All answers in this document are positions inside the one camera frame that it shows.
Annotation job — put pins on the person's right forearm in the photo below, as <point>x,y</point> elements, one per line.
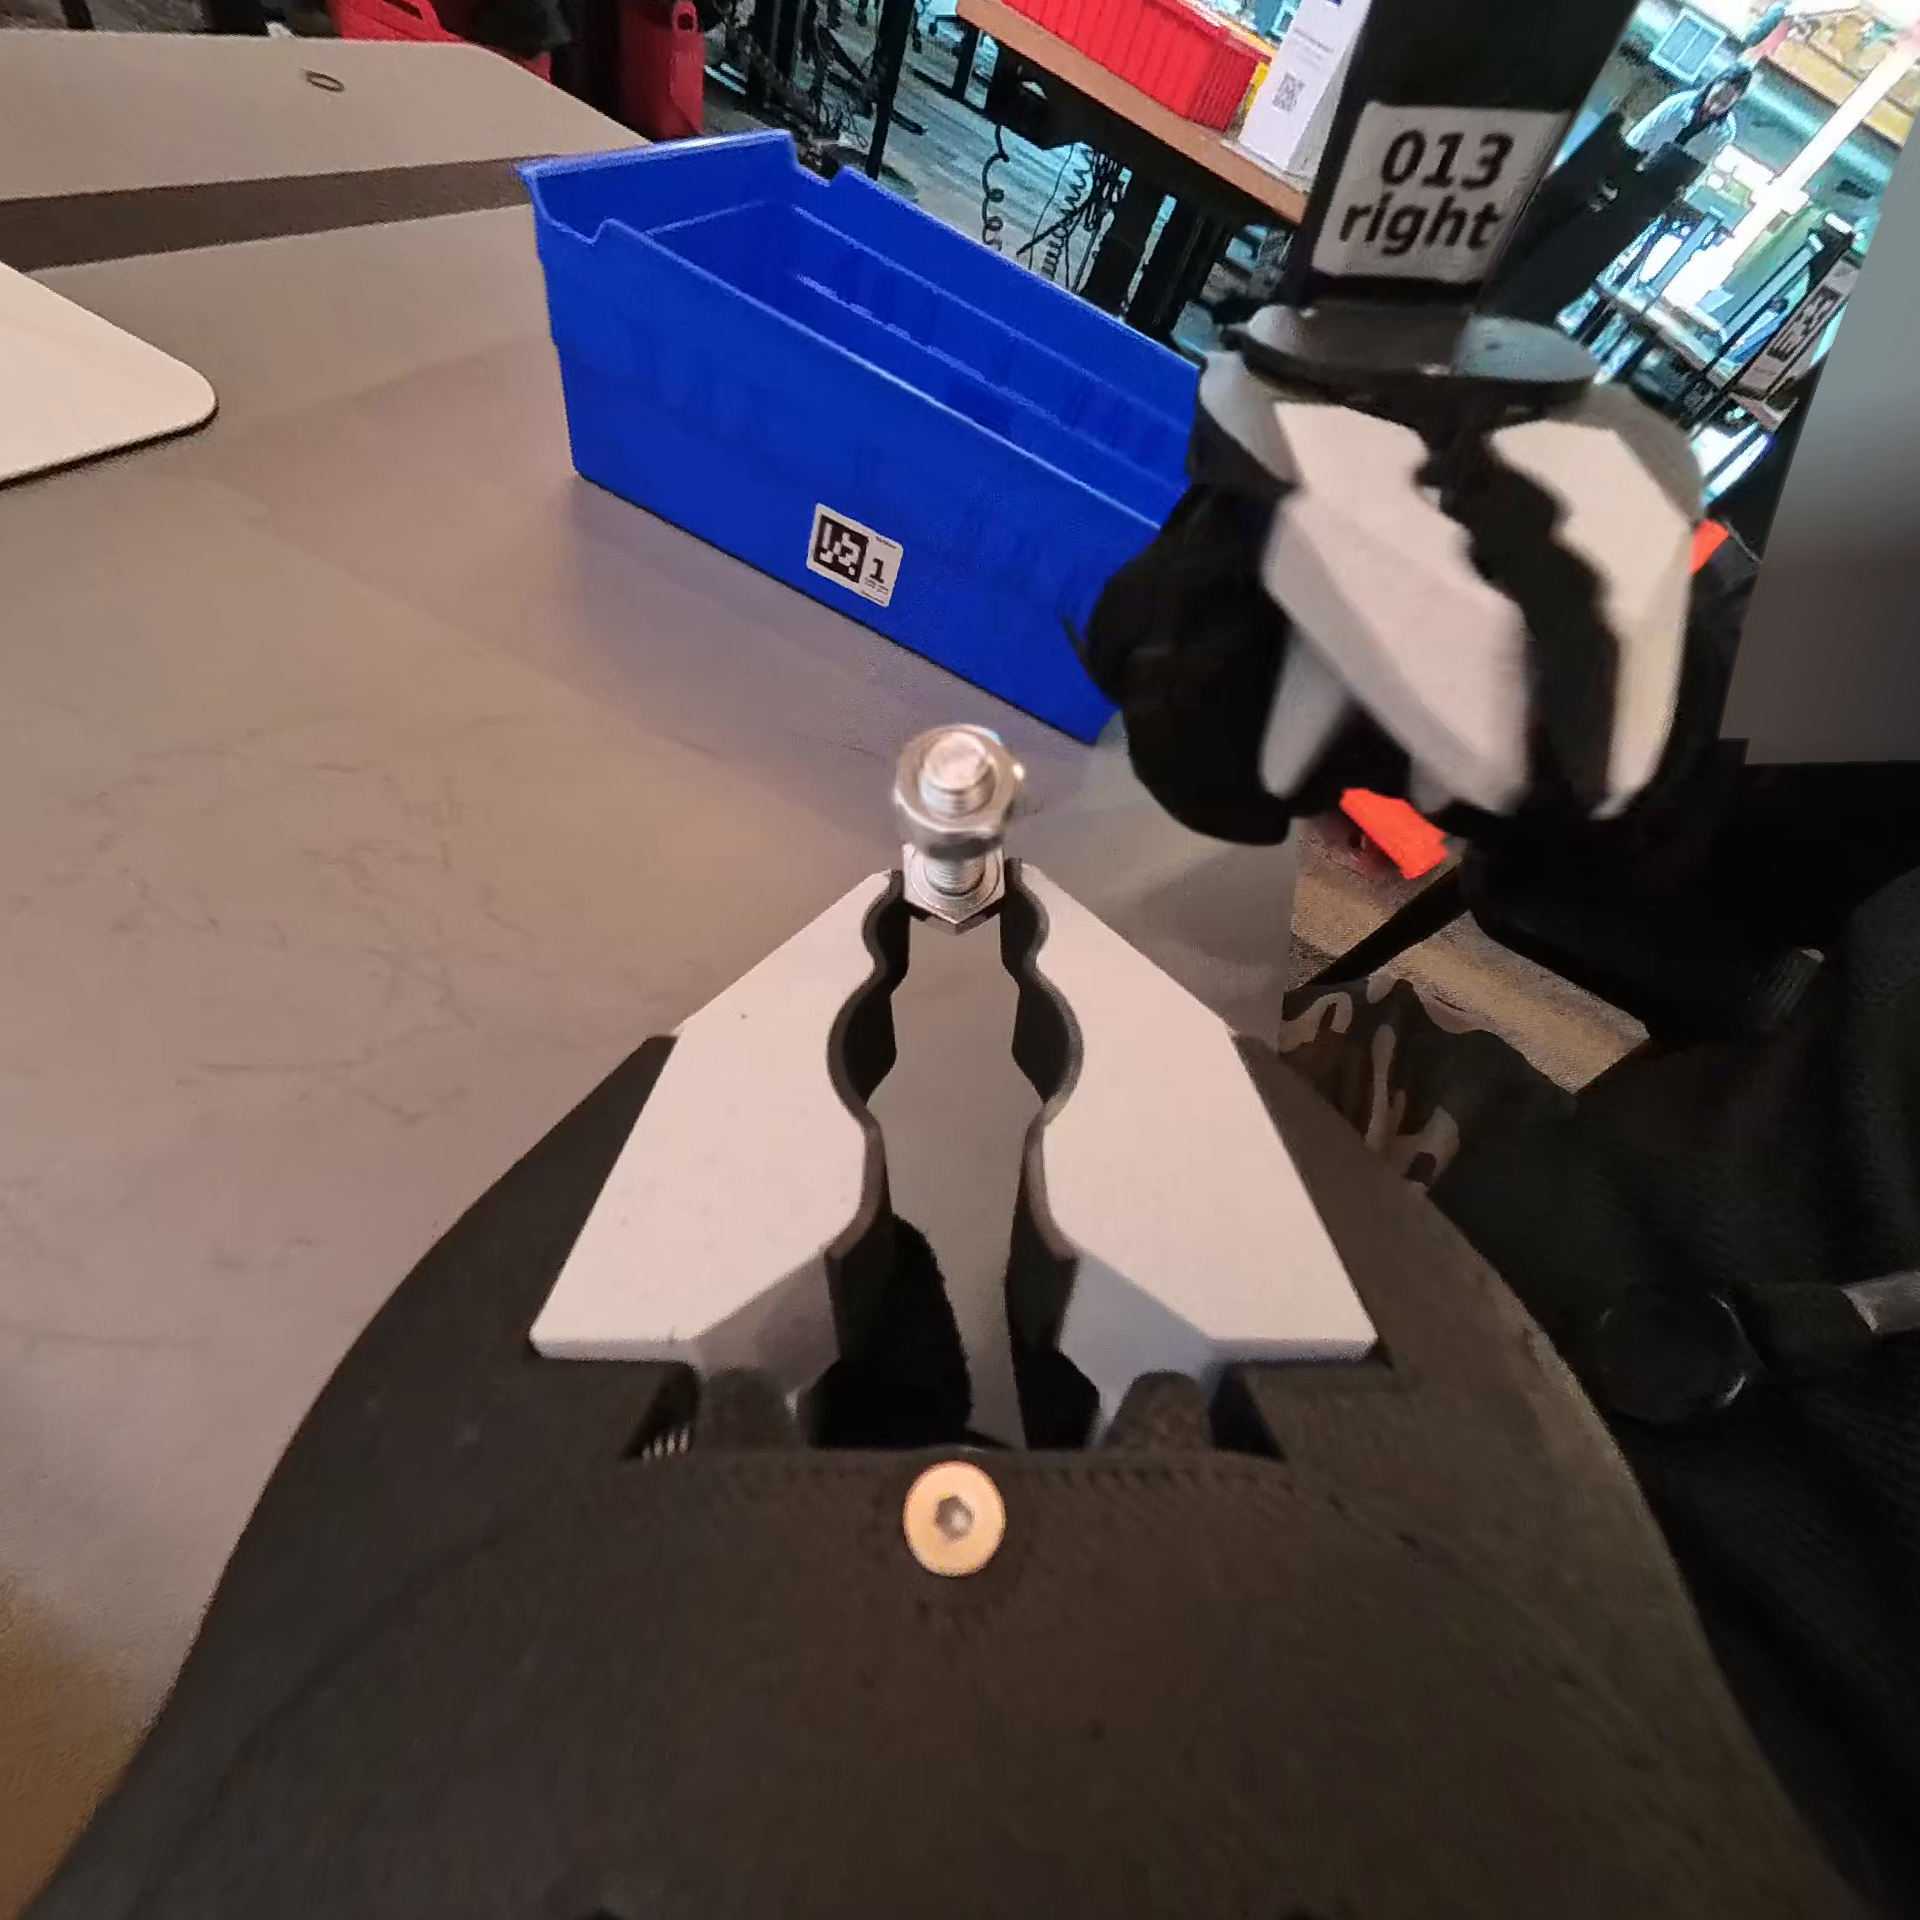
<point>1725,900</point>

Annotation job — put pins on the blue storage bin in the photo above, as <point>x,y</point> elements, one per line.
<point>931,450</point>

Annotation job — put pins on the red tote basket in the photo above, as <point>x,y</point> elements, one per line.
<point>661,42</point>
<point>390,14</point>

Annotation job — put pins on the steel hex bolt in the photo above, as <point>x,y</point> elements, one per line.
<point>945,866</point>

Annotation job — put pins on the red storage bin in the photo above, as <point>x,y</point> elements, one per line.
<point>1141,52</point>

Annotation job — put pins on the framed marker sign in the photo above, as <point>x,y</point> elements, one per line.
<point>1808,322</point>

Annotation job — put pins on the person's right hand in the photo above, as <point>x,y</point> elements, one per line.
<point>1184,674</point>

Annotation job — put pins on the white folding stand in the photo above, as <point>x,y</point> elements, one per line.
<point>74,382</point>

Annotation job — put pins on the orange traffic cone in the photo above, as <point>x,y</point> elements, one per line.
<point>1394,833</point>

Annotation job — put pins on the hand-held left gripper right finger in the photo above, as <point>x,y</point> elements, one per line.
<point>1200,1201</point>

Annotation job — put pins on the person's camouflage pants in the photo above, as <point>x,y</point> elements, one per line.
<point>1365,1051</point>

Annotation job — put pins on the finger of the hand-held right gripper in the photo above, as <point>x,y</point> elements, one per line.
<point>1635,601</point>
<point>1380,601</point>

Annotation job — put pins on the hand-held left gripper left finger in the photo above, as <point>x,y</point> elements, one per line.
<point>704,1201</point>

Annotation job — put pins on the white carton box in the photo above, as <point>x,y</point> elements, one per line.
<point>1304,91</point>

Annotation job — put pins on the steel hex nut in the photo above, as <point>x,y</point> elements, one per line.
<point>960,803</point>

